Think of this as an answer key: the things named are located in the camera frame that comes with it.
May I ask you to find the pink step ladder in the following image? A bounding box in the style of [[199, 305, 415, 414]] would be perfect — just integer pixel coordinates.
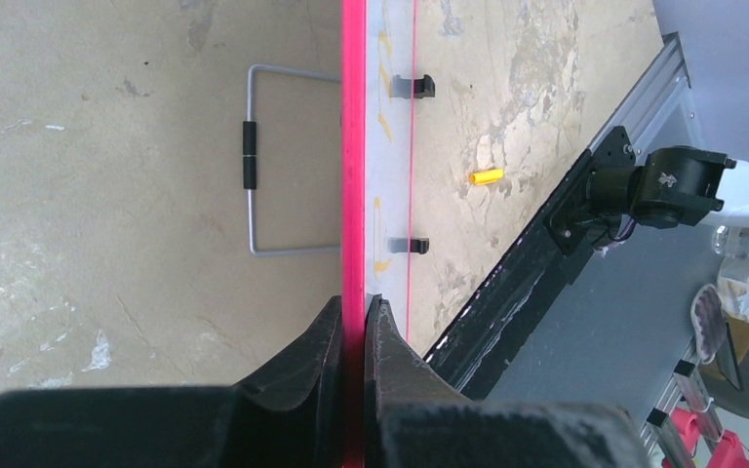
[[640, 343, 749, 467]]

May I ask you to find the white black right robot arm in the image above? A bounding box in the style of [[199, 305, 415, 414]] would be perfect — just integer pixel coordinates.
[[585, 146, 749, 229]]

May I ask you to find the grey wire whiteboard stand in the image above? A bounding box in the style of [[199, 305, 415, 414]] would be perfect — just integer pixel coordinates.
[[242, 63, 437, 258]]

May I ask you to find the yellow marker cap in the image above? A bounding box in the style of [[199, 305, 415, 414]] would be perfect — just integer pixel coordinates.
[[469, 169, 504, 185]]

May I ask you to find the clear plastic bag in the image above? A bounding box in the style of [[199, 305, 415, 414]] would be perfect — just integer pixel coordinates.
[[712, 225, 749, 324]]

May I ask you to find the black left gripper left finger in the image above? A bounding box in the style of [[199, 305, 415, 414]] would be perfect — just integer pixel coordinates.
[[0, 296, 342, 467]]

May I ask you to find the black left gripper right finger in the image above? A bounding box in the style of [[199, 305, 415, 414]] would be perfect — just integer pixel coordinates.
[[364, 295, 650, 467]]

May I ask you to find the pink framed whiteboard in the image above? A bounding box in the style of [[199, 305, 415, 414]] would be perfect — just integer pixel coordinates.
[[340, 1, 416, 467]]

